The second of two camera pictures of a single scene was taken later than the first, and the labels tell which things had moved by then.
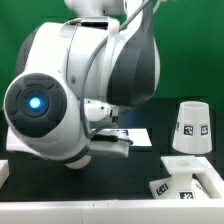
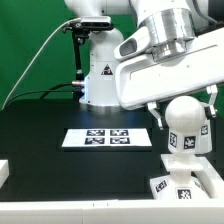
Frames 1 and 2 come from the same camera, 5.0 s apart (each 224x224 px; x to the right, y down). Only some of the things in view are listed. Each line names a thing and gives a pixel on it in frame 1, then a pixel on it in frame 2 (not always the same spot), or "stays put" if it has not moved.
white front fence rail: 115,211 stays put
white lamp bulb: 79,164 → 184,117
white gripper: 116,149 → 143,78
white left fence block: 4,171 stays put
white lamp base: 181,184 stays put
